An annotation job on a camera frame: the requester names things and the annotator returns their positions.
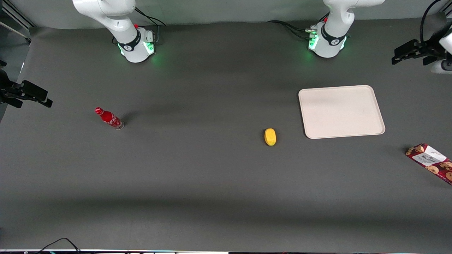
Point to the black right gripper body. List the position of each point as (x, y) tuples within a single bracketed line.
[(5, 88)]

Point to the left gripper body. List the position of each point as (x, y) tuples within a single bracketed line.
[(430, 48)]

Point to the red cookie box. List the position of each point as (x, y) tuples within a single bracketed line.
[(429, 158)]

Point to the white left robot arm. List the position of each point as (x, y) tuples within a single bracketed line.
[(332, 38)]

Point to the beige plastic tray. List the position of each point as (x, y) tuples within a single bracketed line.
[(339, 111)]

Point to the red soda bottle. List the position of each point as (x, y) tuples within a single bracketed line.
[(109, 118)]

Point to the yellow lemon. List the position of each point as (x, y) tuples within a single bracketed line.
[(270, 137)]

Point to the aluminium frame profile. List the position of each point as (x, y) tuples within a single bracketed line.
[(17, 16)]

